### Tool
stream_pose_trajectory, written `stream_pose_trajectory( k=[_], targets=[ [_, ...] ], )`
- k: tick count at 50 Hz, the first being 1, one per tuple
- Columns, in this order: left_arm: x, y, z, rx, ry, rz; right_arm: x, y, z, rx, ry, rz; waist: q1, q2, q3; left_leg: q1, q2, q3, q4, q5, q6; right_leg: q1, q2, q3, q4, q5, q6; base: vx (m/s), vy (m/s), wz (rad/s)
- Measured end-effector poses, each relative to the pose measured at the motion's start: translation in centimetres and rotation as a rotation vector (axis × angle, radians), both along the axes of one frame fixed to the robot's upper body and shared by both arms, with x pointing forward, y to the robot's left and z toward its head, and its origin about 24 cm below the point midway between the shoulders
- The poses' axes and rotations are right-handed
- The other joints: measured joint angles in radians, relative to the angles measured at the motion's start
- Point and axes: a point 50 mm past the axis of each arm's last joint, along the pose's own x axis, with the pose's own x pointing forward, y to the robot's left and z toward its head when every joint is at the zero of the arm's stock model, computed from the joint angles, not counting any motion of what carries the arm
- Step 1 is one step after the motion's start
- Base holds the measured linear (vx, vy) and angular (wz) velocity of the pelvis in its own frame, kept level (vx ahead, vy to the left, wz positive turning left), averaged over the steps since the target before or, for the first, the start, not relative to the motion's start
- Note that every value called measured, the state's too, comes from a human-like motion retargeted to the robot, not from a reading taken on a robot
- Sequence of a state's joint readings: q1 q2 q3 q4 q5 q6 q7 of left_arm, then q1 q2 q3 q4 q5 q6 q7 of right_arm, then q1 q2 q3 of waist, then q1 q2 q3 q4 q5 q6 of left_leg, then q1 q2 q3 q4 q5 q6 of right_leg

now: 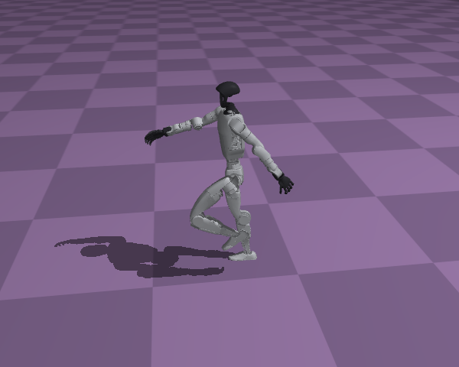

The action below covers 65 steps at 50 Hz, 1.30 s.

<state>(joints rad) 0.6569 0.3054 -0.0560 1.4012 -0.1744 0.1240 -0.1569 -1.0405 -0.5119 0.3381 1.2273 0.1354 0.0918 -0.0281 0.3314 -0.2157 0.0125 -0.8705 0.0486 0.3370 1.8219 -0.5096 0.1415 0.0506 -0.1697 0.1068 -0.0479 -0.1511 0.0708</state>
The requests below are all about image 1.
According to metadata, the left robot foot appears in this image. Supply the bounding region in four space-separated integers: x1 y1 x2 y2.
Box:
222 229 249 251

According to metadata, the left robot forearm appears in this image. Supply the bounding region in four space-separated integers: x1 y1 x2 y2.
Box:
254 146 282 178

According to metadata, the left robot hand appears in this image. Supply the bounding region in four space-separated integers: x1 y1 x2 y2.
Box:
272 169 294 194

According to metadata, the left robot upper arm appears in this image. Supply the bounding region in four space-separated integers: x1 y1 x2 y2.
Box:
228 118 265 154

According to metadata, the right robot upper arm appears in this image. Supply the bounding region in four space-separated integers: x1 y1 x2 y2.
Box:
191 106 225 130

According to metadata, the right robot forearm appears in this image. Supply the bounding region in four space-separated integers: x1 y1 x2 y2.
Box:
166 117 196 136

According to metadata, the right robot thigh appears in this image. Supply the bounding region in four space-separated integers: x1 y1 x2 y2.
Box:
225 184 251 225

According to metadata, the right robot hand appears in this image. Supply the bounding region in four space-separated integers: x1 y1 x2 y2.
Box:
145 126 171 146

